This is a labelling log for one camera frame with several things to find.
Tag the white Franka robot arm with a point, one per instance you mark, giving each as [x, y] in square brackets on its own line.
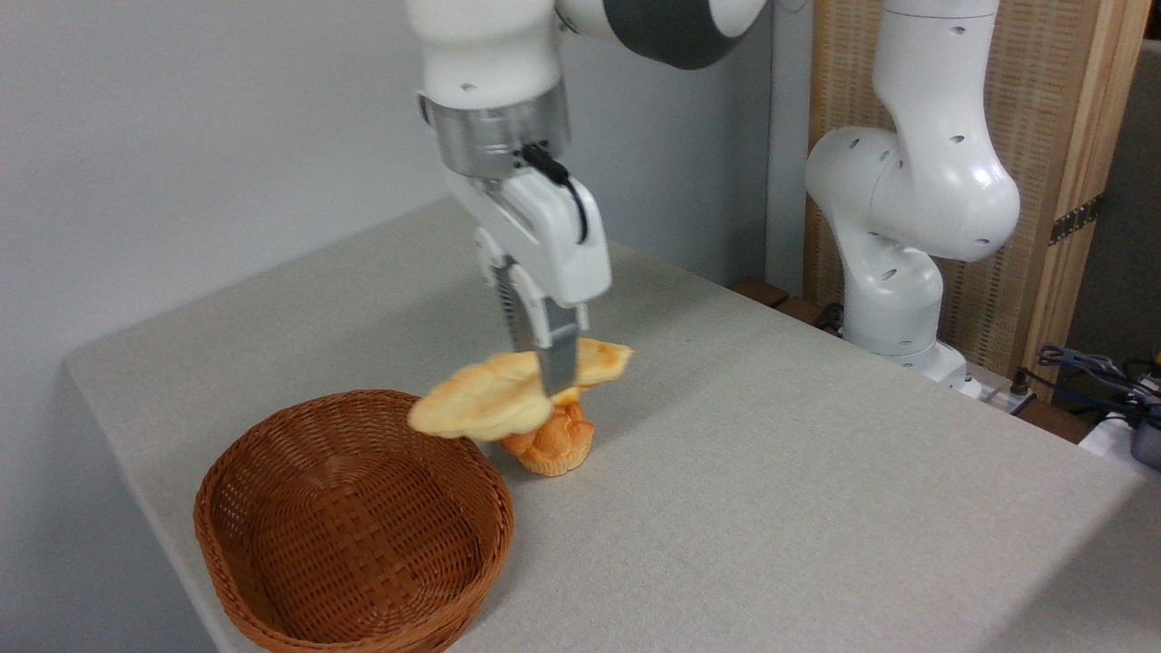
[916, 181]

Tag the brown wooden base planks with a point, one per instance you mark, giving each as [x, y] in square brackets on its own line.
[771, 295]

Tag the long pale braided bread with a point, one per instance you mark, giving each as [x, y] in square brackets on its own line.
[481, 399]

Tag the dark metal screen hinge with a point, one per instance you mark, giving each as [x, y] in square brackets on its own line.
[1077, 219]

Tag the orange muffin-shaped bread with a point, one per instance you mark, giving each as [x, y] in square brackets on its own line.
[555, 444]

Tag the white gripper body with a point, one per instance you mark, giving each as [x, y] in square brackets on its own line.
[553, 245]

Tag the wooden woven folding screen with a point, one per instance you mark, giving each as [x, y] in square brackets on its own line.
[1043, 109]

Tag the brown wicker basket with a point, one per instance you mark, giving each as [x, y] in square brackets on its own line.
[354, 508]

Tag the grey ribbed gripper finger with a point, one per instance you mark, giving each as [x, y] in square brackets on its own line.
[560, 354]
[517, 313]

